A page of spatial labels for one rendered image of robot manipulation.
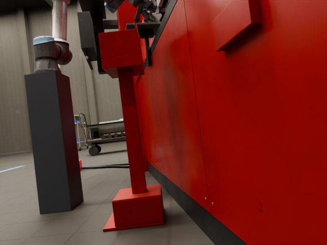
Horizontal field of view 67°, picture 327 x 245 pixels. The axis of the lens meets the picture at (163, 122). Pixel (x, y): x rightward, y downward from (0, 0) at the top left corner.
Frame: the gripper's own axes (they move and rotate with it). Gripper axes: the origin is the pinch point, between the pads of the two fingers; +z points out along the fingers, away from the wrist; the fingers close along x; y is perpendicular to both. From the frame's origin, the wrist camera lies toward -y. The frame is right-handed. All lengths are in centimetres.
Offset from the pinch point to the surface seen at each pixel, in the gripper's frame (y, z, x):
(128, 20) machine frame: 22, -39, 85
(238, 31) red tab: -37, 29, -105
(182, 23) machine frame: -24, 16, -68
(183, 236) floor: -77, 67, -61
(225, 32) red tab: -36, 27, -100
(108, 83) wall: 92, -162, 1062
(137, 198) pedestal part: -79, 50, -45
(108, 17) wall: 329, -378, 1051
